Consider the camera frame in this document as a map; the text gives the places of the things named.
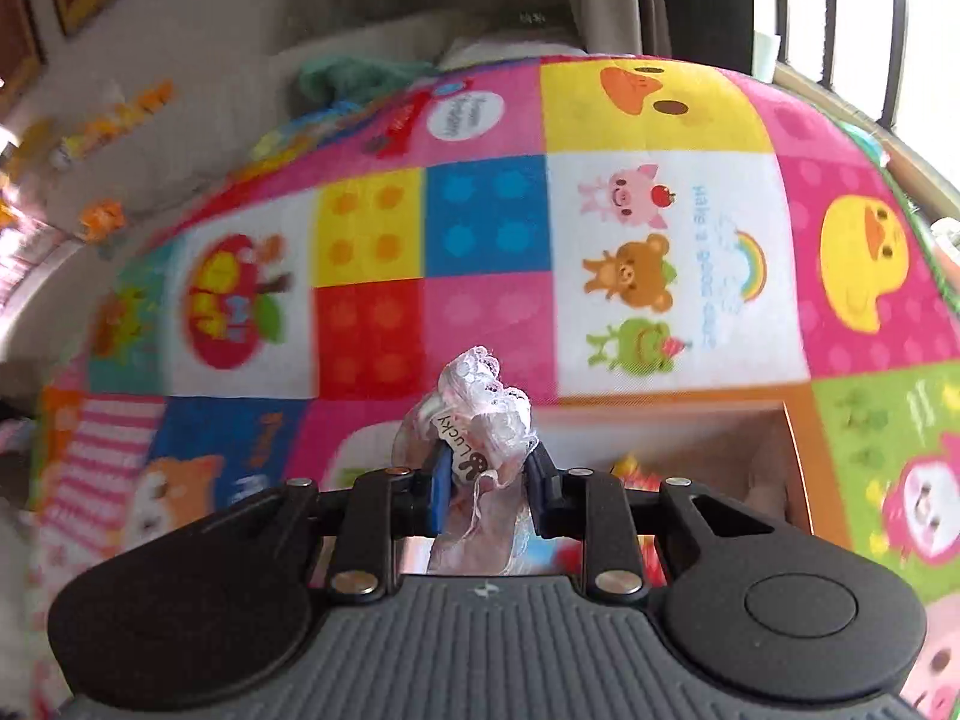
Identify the black window frame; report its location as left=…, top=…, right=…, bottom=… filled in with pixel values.
left=750, top=0, right=960, bottom=166

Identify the pink cardboard box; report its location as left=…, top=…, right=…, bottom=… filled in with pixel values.
left=540, top=399, right=817, bottom=587

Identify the orange fish plush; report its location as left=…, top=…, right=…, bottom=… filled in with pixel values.
left=77, top=198, right=130, bottom=242

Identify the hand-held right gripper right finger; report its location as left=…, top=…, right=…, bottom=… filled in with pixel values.
left=521, top=442, right=809, bottom=602

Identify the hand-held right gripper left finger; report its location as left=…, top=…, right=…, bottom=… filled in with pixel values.
left=281, top=444, right=455, bottom=599

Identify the white pillow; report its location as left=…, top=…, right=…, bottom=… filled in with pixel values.
left=437, top=25, right=587, bottom=70

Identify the wooden window ledge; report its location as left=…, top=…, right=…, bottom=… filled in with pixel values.
left=771, top=62, right=960, bottom=220

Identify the pink lace pouch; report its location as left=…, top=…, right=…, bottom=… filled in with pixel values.
left=394, top=345, right=542, bottom=578

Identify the colourful printed blanket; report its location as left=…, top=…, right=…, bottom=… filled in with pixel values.
left=22, top=52, right=960, bottom=720

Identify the green cloth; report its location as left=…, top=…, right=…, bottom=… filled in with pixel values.
left=295, top=55, right=441, bottom=112

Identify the red framed wall picture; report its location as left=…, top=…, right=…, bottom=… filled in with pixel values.
left=0, top=0, right=47, bottom=115

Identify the row of orange plush toys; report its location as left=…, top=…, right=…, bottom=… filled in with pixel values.
left=46, top=81, right=179, bottom=167

